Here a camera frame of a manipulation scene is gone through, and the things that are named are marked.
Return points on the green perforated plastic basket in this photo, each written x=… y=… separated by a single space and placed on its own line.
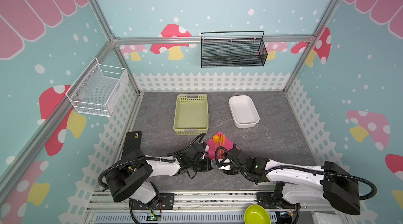
x=191 y=114

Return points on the lime green bowl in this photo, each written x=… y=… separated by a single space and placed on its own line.
x=256 y=214

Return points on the orange spoon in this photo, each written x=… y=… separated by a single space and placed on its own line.
x=217 y=140

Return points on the black box with yellow label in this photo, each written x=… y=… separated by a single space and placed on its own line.
x=132 y=142

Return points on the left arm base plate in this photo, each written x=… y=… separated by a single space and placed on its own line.
x=163 y=201

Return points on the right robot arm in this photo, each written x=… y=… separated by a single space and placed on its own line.
x=327 y=184

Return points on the black wire mesh basket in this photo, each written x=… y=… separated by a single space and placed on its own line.
x=229 y=49

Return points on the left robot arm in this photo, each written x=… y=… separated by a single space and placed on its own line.
x=128 y=177

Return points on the orange chopstick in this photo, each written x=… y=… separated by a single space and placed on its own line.
x=221 y=140

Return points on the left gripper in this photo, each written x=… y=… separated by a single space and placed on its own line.
x=207 y=164

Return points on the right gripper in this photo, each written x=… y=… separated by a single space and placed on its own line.
x=229 y=163

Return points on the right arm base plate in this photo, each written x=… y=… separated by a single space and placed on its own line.
x=267 y=199

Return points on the white wire mesh basket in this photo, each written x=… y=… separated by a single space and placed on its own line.
x=98 y=90

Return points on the white plastic tub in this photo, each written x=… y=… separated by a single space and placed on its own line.
x=244 y=112

